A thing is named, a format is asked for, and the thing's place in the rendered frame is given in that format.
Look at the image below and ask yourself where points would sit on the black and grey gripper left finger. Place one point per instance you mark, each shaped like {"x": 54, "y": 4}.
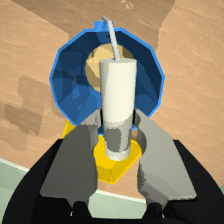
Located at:
{"x": 66, "y": 173}

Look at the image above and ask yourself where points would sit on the yellow square tray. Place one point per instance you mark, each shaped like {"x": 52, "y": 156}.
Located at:
{"x": 109, "y": 170}

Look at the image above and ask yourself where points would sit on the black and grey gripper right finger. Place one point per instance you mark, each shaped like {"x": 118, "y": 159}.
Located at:
{"x": 170, "y": 175}

